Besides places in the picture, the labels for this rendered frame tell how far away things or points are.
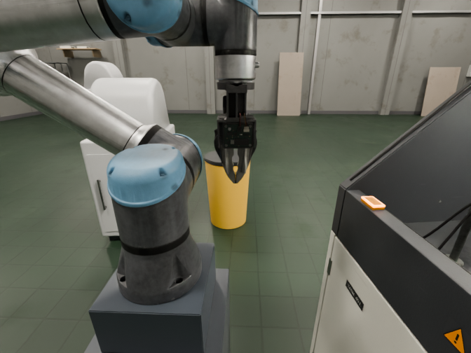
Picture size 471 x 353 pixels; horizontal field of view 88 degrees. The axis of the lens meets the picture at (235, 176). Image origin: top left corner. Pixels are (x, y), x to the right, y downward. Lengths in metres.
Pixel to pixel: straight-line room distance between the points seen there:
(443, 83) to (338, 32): 3.94
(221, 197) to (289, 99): 7.29
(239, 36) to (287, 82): 8.63
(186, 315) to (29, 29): 0.44
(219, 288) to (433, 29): 10.92
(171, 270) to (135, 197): 0.14
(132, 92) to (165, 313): 1.68
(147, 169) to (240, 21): 0.28
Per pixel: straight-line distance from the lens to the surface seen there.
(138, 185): 0.36
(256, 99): 9.33
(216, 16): 0.46
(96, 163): 1.98
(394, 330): 0.69
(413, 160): 0.82
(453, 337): 0.57
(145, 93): 1.92
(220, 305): 0.58
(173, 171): 0.37
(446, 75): 11.27
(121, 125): 0.53
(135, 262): 0.44
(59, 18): 0.40
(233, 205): 2.06
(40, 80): 0.59
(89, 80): 5.71
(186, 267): 0.45
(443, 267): 0.55
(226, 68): 0.46
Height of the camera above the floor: 1.24
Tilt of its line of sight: 22 degrees down
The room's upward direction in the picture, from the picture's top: straight up
